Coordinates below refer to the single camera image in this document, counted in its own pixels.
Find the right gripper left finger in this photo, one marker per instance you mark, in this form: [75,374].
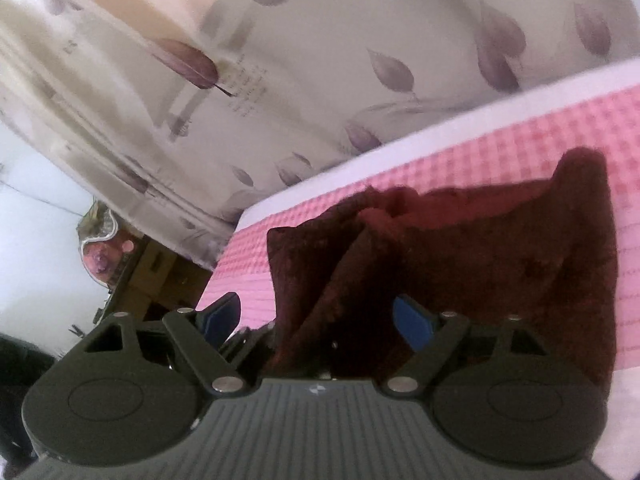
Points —
[133,389]

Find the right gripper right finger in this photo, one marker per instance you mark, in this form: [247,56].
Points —
[497,392]

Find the dark red fuzzy garment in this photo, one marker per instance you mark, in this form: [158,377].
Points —
[544,250]

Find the brown wooden furniture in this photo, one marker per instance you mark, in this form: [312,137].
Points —
[152,281]

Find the pink floral bag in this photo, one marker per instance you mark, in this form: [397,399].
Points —
[106,243]

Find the pink checked bed sheet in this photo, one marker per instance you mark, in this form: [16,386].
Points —
[513,140]

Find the beige leaf print curtain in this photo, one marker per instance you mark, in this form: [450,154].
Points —
[180,114]

